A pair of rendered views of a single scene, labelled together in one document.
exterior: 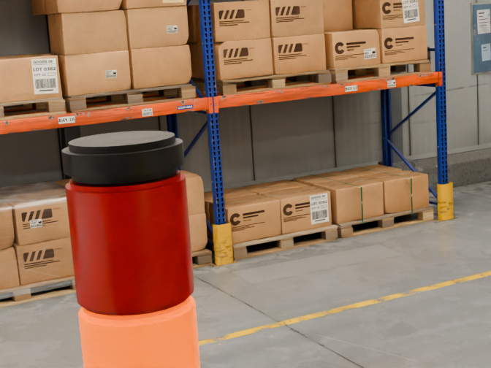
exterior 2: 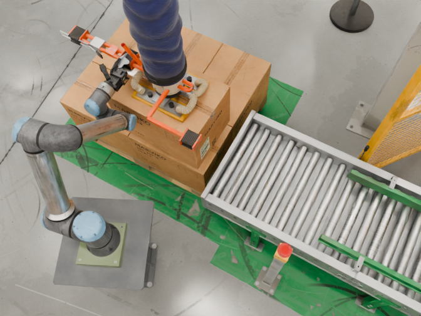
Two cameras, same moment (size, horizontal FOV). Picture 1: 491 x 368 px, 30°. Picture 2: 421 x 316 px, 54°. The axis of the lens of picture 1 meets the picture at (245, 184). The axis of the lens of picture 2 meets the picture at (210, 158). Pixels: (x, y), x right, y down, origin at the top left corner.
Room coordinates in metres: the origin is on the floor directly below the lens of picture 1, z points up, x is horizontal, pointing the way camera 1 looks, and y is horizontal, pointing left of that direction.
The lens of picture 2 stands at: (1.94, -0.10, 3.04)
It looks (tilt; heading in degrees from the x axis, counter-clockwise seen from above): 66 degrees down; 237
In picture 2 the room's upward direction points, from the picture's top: 7 degrees counter-clockwise
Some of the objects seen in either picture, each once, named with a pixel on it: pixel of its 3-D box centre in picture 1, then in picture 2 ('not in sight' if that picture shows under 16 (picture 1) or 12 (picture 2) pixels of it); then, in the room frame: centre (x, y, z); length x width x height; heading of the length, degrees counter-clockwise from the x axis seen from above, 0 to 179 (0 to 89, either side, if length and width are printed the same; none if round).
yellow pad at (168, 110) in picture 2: not in sight; (161, 101); (1.45, -1.28, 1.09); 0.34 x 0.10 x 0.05; 111
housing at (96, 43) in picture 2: not in sight; (98, 44); (1.53, -1.74, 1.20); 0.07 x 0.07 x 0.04; 21
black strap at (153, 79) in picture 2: not in sight; (164, 64); (1.36, -1.31, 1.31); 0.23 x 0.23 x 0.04
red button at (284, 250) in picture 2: not in sight; (284, 251); (1.48, -0.25, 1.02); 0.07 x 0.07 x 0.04
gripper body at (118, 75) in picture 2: not in sight; (116, 78); (1.58, -1.48, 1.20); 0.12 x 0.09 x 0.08; 21
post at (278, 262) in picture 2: not in sight; (274, 268); (1.48, -0.25, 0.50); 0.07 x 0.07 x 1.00; 21
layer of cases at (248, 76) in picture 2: not in sight; (170, 96); (1.19, -1.71, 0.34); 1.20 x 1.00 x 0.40; 111
